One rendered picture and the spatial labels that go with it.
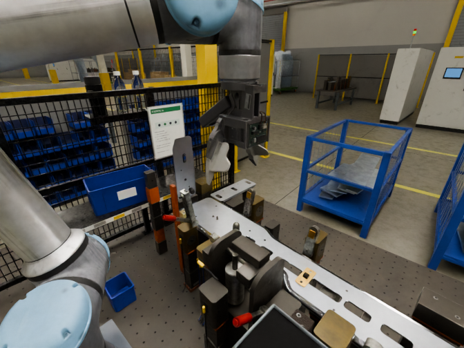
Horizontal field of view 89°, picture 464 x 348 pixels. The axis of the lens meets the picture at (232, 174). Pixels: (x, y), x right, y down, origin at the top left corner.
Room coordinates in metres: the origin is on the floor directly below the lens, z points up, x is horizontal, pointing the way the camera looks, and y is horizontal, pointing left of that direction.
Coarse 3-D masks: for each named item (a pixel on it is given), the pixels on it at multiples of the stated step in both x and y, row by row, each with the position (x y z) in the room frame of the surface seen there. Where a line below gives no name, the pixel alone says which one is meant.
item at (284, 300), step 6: (276, 294) 0.46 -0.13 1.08; (282, 294) 0.46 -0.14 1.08; (288, 294) 0.46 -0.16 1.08; (270, 300) 0.44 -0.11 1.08; (276, 300) 0.44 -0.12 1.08; (282, 300) 0.44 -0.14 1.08; (288, 300) 0.44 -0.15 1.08; (294, 300) 0.44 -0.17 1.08; (270, 306) 0.42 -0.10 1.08; (282, 306) 0.42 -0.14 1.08; (288, 306) 0.42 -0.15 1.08; (294, 306) 0.42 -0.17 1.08; (300, 306) 0.42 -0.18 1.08; (288, 312) 0.40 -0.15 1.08
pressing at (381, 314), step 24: (216, 216) 0.94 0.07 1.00; (240, 216) 0.94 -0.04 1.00; (312, 264) 0.64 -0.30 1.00; (288, 288) 0.54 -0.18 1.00; (312, 288) 0.54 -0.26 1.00; (336, 288) 0.54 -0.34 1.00; (312, 312) 0.47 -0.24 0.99; (336, 312) 0.46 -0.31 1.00; (384, 312) 0.46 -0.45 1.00; (360, 336) 0.39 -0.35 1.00; (384, 336) 0.39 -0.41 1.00; (408, 336) 0.39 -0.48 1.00; (432, 336) 0.39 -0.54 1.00
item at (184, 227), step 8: (184, 224) 0.81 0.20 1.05; (184, 232) 0.77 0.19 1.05; (192, 232) 0.79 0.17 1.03; (184, 240) 0.77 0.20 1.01; (192, 240) 0.78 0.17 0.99; (184, 248) 0.77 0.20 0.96; (192, 248) 0.78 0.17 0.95; (184, 256) 0.79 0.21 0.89; (192, 256) 0.79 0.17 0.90; (184, 264) 0.80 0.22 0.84; (192, 264) 0.78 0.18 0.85; (184, 272) 0.78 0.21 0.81; (192, 272) 0.78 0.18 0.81; (184, 280) 0.80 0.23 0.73; (192, 280) 0.77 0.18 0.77; (200, 280) 0.80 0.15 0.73; (184, 288) 0.77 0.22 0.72; (192, 288) 0.77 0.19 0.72
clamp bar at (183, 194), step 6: (180, 192) 0.81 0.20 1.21; (186, 192) 0.80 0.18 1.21; (192, 192) 0.82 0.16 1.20; (180, 198) 0.79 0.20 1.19; (186, 198) 0.79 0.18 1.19; (186, 204) 0.80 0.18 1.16; (192, 204) 0.81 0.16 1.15; (186, 210) 0.81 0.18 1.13; (192, 210) 0.81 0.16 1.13; (186, 216) 0.82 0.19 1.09; (192, 216) 0.80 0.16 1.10
